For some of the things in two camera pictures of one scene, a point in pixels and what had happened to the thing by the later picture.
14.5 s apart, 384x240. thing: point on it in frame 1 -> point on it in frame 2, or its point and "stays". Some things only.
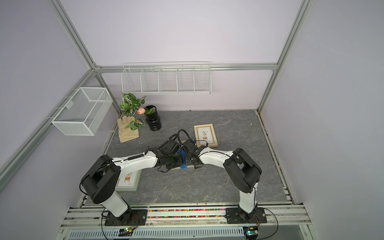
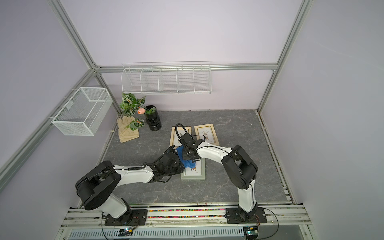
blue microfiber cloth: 183,166 stays
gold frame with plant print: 205,132 stays
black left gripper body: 174,161 -> 176,170
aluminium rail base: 187,222 stays
